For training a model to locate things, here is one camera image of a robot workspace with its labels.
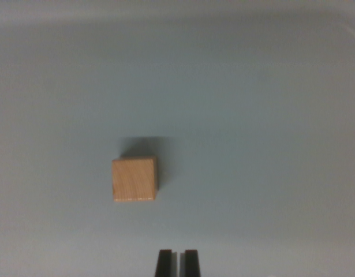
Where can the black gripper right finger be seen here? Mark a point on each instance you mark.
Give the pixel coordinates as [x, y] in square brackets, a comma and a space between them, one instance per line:
[191, 265]

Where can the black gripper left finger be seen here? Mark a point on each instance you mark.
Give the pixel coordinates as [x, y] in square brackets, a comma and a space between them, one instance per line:
[164, 265]

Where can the white plastic tray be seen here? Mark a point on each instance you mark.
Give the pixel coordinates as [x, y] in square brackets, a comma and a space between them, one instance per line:
[252, 115]

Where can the wooden cube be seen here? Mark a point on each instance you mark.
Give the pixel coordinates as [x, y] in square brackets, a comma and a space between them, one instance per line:
[134, 179]

